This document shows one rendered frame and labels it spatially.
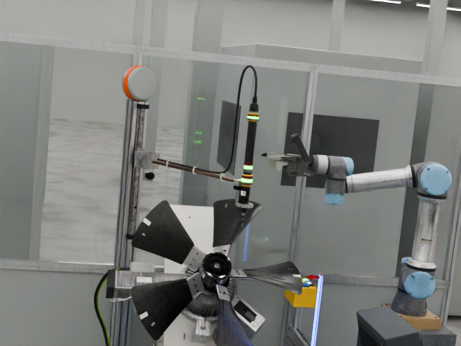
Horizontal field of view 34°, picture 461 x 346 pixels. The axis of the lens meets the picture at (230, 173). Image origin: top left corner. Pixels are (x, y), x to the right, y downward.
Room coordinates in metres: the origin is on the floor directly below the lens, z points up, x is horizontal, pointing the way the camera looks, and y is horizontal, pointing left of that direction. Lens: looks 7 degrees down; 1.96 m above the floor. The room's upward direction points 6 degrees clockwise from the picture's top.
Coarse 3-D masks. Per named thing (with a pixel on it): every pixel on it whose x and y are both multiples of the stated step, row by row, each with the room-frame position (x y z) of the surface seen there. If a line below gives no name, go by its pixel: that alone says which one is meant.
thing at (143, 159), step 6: (138, 150) 3.38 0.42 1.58; (144, 150) 3.40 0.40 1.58; (138, 156) 3.35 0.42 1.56; (144, 156) 3.32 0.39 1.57; (150, 156) 3.31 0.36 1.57; (156, 156) 3.34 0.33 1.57; (138, 162) 3.34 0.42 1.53; (144, 162) 3.31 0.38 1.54; (150, 162) 3.32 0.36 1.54; (144, 168) 3.31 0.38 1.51; (150, 168) 3.32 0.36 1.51; (156, 168) 3.34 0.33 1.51
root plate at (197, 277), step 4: (192, 276) 2.84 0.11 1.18; (196, 276) 2.85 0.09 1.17; (188, 280) 2.83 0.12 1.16; (192, 280) 2.84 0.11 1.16; (196, 280) 2.86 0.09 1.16; (200, 280) 2.87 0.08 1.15; (192, 284) 2.85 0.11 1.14; (200, 284) 2.87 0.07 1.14; (192, 288) 2.85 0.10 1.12; (196, 288) 2.86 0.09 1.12; (200, 288) 2.87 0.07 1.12; (192, 292) 2.85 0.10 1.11; (196, 292) 2.86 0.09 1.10; (200, 292) 2.88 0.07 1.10; (192, 296) 2.85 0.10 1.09
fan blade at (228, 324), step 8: (224, 304) 2.80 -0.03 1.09; (232, 304) 2.87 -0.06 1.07; (224, 312) 2.78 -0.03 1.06; (232, 312) 2.83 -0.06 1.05; (224, 320) 2.76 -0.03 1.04; (232, 320) 2.79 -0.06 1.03; (224, 328) 2.73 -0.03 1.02; (232, 328) 2.76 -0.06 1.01; (240, 328) 2.82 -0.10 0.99; (216, 336) 2.69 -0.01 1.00; (224, 336) 2.71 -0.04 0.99; (232, 336) 2.74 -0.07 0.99; (240, 336) 2.78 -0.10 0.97; (216, 344) 2.67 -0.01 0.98; (224, 344) 2.69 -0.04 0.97; (232, 344) 2.72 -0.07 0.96; (240, 344) 2.75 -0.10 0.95; (248, 344) 2.79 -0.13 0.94
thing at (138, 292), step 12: (132, 288) 2.73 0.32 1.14; (144, 288) 2.74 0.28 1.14; (156, 288) 2.76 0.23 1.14; (168, 288) 2.78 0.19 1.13; (180, 288) 2.81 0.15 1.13; (144, 300) 2.73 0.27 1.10; (156, 300) 2.75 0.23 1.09; (168, 300) 2.78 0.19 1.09; (180, 300) 2.81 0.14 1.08; (144, 312) 2.72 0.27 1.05; (156, 312) 2.75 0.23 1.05; (168, 312) 2.78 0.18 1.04; (144, 324) 2.72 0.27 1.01; (156, 324) 2.74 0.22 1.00; (168, 324) 2.78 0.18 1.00; (156, 336) 2.74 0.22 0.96
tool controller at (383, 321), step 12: (360, 312) 2.40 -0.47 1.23; (372, 312) 2.39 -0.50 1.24; (384, 312) 2.37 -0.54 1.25; (360, 324) 2.38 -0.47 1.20; (372, 324) 2.29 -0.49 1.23; (384, 324) 2.28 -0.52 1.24; (396, 324) 2.26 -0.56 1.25; (408, 324) 2.25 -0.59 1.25; (360, 336) 2.39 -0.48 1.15; (372, 336) 2.28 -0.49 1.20; (384, 336) 2.19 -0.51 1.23; (396, 336) 2.18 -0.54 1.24; (408, 336) 2.18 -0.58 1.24
